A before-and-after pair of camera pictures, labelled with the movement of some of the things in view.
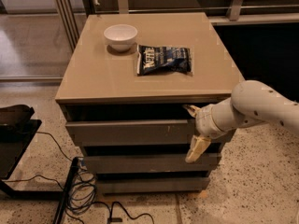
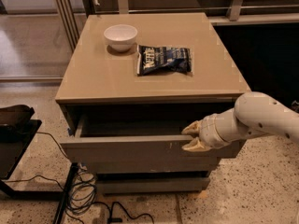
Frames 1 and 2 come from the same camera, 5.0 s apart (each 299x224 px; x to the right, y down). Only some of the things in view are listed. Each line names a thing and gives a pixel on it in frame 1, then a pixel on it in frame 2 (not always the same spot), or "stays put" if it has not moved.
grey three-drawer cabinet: x=123 y=85 stays put
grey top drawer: x=132 y=133 → x=137 y=149
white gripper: x=206 y=124 → x=207 y=133
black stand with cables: x=17 y=128 stays put
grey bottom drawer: x=152 y=184 stays put
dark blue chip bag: x=155 y=60 stays put
